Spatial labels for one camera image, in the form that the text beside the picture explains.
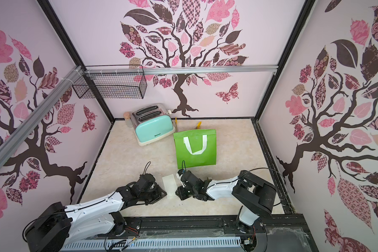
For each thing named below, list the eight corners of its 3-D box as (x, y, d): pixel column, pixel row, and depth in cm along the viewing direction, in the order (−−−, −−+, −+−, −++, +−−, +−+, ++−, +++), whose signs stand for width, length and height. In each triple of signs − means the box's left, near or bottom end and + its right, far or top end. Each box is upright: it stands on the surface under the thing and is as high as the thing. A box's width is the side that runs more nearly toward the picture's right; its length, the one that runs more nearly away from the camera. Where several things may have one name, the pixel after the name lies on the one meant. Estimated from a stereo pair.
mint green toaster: (142, 149, 105) (133, 131, 90) (136, 129, 116) (128, 111, 102) (175, 137, 111) (172, 119, 97) (167, 120, 122) (163, 101, 108)
